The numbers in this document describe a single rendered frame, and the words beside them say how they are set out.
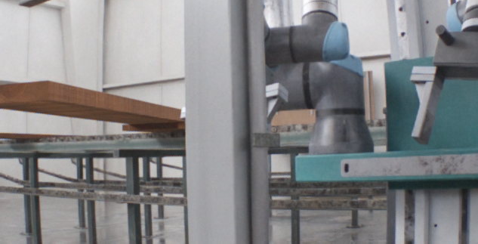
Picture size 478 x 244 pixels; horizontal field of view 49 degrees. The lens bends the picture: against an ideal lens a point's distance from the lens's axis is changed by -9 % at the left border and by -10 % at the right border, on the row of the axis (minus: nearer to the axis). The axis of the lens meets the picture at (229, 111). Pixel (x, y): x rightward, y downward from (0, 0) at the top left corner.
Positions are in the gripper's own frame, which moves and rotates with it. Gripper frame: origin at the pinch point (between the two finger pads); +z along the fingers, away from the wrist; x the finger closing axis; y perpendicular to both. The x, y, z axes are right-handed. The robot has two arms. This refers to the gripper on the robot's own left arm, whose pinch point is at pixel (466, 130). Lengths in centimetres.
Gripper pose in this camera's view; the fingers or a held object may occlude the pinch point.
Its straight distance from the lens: 71.9
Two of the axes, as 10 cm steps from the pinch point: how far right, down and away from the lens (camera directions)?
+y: -6.8, -4.3, -6.0
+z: -3.6, 9.0, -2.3
